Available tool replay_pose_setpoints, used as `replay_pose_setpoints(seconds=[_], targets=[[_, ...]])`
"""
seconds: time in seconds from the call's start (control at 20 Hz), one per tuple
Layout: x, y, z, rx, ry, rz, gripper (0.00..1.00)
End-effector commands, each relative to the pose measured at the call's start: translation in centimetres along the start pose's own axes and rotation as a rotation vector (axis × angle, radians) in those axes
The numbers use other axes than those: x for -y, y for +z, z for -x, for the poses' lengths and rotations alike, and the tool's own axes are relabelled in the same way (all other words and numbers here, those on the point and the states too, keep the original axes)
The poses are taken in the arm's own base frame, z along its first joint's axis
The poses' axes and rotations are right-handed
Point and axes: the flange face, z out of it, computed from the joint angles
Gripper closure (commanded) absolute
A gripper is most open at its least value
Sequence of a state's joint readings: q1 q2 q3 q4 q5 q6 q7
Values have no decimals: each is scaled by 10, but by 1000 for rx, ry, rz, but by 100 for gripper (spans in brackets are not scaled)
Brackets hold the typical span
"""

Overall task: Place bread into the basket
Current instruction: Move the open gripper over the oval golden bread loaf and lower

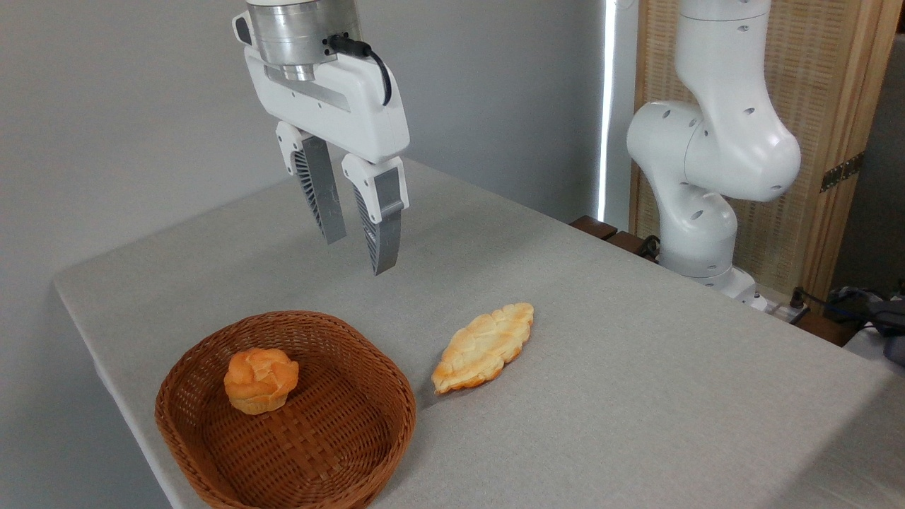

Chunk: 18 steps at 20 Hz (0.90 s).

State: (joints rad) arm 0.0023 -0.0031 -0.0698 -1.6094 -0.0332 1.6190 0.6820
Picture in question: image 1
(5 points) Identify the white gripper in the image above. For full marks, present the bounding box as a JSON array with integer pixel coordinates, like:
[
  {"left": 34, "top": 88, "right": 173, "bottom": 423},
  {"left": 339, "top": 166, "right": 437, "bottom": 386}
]
[{"left": 233, "top": 10, "right": 411, "bottom": 276}]

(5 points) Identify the long braided bread loaf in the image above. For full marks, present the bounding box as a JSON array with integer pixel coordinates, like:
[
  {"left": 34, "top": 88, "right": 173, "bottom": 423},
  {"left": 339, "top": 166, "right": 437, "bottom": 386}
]
[{"left": 431, "top": 303, "right": 535, "bottom": 395}]

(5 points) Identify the round golden bread bun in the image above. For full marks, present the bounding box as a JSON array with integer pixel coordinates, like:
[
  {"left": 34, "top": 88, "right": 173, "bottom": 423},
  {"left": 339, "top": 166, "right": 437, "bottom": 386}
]
[{"left": 223, "top": 347, "right": 300, "bottom": 416}]

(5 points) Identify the brown wicker basket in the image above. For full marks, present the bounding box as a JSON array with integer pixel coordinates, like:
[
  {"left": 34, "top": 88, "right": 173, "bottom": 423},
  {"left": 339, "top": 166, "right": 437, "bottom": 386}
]
[{"left": 154, "top": 310, "right": 418, "bottom": 509}]

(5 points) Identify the dark brown wooden block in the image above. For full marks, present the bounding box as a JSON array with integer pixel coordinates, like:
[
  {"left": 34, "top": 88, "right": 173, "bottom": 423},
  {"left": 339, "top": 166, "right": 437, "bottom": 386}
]
[
  {"left": 793, "top": 311, "right": 860, "bottom": 348},
  {"left": 607, "top": 231, "right": 660, "bottom": 264},
  {"left": 569, "top": 216, "right": 619, "bottom": 241}
]

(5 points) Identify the white power strip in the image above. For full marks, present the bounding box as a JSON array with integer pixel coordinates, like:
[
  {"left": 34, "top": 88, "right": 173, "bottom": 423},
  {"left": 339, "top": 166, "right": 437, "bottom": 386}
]
[{"left": 735, "top": 286, "right": 811, "bottom": 326}]

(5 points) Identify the metal screen hinge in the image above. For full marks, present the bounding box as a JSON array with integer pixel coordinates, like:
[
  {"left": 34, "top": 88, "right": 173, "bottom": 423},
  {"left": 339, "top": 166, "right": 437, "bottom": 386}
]
[{"left": 820, "top": 152, "right": 865, "bottom": 193}]

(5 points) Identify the dark grey device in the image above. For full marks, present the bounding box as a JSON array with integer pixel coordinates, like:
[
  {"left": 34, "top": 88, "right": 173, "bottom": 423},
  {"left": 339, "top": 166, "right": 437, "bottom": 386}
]
[{"left": 866, "top": 297, "right": 905, "bottom": 366}]

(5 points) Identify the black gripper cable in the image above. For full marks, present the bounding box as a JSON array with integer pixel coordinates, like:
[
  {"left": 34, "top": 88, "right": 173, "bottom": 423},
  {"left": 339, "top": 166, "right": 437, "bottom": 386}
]
[{"left": 327, "top": 34, "right": 393, "bottom": 107}]

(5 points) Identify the black power cable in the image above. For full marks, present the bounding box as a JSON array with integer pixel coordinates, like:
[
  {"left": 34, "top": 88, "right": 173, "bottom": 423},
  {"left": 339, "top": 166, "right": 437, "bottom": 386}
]
[{"left": 790, "top": 285, "right": 881, "bottom": 329}]

